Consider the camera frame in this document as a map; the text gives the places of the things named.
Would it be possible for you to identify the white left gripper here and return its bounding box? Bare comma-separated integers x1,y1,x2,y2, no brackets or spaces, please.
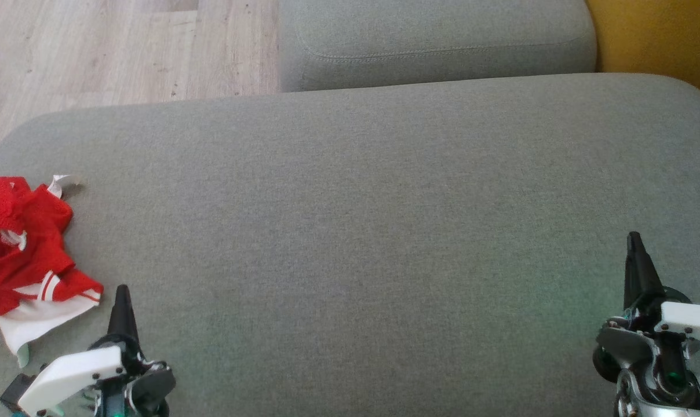
16,284,177,417

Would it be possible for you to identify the red white striped shirt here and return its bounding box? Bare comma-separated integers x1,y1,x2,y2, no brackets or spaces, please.
0,174,104,369

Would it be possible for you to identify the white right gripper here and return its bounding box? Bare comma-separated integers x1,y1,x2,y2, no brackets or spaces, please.
592,232,700,406

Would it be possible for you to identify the grey stitched sofa back cushion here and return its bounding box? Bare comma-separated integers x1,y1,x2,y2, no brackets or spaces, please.
278,0,598,93

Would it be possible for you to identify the large grey sofa seat cushion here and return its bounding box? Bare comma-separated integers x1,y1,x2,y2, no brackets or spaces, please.
0,72,700,417

